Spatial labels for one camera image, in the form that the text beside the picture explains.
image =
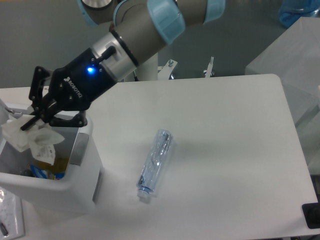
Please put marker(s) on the white paper wrapper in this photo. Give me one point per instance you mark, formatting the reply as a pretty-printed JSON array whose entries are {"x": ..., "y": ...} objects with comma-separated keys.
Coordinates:
[{"x": 40, "y": 139}]

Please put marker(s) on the crushed clear plastic bottle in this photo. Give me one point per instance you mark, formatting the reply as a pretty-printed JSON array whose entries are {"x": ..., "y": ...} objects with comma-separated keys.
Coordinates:
[{"x": 154, "y": 163}]

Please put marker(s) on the white pedestal base bracket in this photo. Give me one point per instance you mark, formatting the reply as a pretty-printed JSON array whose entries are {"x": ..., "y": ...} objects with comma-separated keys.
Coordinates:
[{"x": 165, "y": 72}]

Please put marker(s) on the blue water jug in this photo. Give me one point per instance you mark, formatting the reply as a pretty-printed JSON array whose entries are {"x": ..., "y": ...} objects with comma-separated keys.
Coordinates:
[{"x": 291, "y": 10}]

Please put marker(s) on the white tray with plastic bag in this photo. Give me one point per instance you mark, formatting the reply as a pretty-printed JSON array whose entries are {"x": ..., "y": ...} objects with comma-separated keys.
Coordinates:
[{"x": 11, "y": 216}]

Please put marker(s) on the black device at table edge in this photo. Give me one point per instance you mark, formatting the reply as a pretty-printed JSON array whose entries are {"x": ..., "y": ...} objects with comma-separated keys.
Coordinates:
[{"x": 311, "y": 213}]

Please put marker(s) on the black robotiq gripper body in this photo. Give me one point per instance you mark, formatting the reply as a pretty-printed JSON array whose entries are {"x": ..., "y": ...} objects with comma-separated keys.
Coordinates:
[{"x": 75, "y": 86}]

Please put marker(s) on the colourful trash inside can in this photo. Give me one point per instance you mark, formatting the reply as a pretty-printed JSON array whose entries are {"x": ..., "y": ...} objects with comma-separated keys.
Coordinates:
[{"x": 43, "y": 170}]

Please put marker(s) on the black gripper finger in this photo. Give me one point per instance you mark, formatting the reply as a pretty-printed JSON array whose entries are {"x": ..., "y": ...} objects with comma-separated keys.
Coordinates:
[
  {"x": 40, "y": 103},
  {"x": 49, "y": 116}
]

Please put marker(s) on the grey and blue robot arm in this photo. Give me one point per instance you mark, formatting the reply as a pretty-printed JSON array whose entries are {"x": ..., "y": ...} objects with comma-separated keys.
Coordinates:
[{"x": 141, "y": 29}]

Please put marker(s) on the grey side table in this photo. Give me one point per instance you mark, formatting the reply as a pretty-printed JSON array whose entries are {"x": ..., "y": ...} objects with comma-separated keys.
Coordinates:
[{"x": 295, "y": 58}]

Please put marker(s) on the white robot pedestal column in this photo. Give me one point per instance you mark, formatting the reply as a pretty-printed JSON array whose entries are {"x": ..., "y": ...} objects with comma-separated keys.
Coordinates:
[{"x": 148, "y": 71}]

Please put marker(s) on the white open trash can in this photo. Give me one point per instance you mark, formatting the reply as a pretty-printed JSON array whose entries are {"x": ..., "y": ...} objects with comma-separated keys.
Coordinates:
[{"x": 76, "y": 191}]

